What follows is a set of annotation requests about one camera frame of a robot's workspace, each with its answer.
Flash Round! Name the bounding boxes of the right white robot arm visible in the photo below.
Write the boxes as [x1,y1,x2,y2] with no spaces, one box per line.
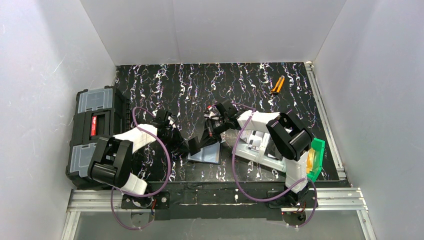
[188,99,314,199]

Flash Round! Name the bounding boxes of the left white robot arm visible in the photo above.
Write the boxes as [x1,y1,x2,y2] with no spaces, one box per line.
[87,110,190,198]

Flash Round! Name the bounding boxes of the white cards in left bin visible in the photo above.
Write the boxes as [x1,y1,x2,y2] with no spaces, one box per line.
[240,130,265,152]

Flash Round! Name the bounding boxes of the gold cards in green bin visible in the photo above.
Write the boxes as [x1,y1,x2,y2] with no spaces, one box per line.
[306,148,316,174]

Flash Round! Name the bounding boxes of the grey bin left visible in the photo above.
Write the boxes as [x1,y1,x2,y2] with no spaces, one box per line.
[233,130,270,164]

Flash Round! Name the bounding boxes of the grey bin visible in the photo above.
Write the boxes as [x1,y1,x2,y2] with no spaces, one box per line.
[233,130,270,164]
[257,141,287,173]

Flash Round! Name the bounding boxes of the orange black utility knife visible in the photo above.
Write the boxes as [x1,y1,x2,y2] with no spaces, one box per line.
[270,75,285,95]

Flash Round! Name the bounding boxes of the grey bin middle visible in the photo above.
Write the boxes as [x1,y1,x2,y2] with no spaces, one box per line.
[257,141,287,173]

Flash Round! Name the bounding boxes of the black tool box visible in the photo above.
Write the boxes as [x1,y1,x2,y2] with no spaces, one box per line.
[65,86,131,190]

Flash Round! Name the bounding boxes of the green bin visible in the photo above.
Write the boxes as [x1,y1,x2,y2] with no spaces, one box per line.
[306,138,326,182]

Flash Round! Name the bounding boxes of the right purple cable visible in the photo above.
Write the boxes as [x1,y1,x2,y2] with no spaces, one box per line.
[211,102,318,229]

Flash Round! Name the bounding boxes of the purple cable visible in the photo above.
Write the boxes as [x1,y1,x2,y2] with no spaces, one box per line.
[211,102,318,229]
[110,106,172,231]

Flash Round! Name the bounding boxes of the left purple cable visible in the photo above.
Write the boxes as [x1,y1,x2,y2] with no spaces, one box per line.
[110,106,172,231]

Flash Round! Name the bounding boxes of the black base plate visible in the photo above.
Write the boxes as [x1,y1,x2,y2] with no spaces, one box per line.
[121,182,318,221]

